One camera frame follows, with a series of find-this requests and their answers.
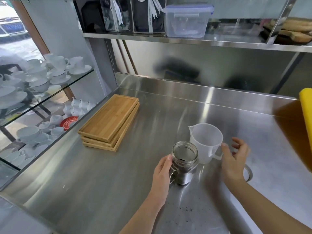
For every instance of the spilled dark coffee grounds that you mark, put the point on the spilled dark coffee grounds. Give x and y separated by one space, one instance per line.
186 209

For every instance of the black box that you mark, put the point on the black box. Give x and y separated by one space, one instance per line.
90 14

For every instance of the person's right forearm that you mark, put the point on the person's right forearm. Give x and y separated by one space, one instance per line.
265 209

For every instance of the person's left thumb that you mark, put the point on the person's left thumb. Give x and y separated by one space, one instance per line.
167 162

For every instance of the yellow cutting board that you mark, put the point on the yellow cutting board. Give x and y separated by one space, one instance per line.
307 124

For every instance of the red saucer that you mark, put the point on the red saucer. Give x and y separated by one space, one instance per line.
68 123

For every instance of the stainless steel shelf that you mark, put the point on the stainless steel shelf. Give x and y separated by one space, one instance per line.
195 41

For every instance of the person's right hand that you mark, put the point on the person's right hand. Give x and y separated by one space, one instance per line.
235 165

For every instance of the white car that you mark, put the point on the white car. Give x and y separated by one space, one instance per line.
11 21

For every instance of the clear gift box with ribbon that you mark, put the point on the clear gift box with ribbon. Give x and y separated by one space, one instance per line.
117 14
148 15

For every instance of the clear container with blue lid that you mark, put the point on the clear container with blue lid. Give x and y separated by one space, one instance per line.
187 20

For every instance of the person's left forearm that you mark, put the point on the person's left forearm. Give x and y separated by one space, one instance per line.
142 219

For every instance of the translucent plastic measuring jug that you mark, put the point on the translucent plastic measuring jug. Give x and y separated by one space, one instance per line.
206 143

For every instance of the person's right thumb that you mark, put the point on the person's right thumb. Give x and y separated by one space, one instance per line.
225 152

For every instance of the person's left hand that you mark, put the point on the person's left hand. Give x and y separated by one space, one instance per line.
159 182

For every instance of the group of white cups and saucers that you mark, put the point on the group of white cups and saucers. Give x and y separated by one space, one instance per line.
36 77
31 138

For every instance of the wooden board with bread loaves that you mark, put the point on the wooden board with bread loaves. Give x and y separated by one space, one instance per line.
292 30

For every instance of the bamboo wooden tray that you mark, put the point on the bamboo wooden tray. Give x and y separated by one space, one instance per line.
109 116
121 142
123 134

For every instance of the cluster of small white jugs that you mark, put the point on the cluster of small white jugs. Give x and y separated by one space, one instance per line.
78 107

